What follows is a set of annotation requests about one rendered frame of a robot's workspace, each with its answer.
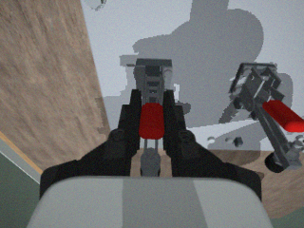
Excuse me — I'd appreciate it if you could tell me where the grey toggle clamp with red handle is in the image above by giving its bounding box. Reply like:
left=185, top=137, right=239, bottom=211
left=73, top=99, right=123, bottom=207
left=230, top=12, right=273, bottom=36
left=230, top=63, right=304, bottom=173

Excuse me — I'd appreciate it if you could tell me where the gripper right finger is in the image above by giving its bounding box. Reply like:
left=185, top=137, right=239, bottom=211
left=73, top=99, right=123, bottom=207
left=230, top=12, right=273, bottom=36
left=162, top=89, right=262, bottom=203

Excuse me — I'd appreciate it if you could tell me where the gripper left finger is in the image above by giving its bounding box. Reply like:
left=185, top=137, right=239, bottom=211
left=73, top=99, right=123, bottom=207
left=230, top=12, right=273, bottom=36
left=39, top=89, right=142, bottom=200

